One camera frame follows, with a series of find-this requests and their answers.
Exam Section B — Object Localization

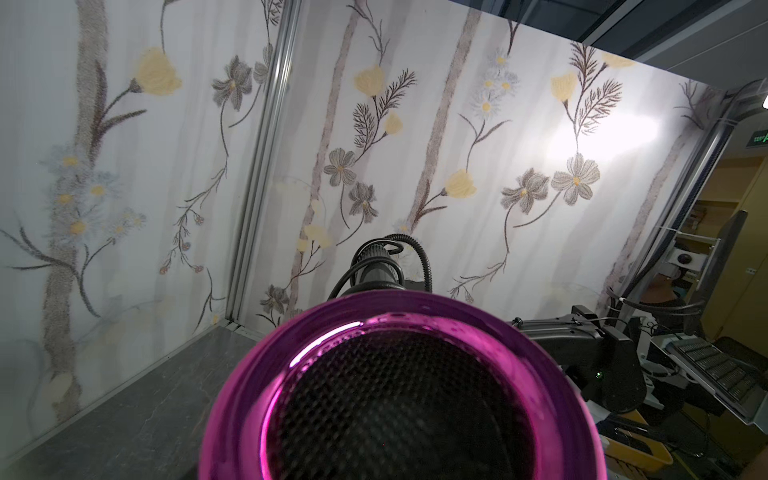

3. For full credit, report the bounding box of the black monitor on stand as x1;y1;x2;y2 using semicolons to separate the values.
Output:
653;210;748;335

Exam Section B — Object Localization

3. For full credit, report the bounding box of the black hair dryer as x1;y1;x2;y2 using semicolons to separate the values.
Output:
197;234;607;479

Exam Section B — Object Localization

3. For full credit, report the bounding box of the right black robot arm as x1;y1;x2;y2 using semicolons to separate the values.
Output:
356;234;646;414

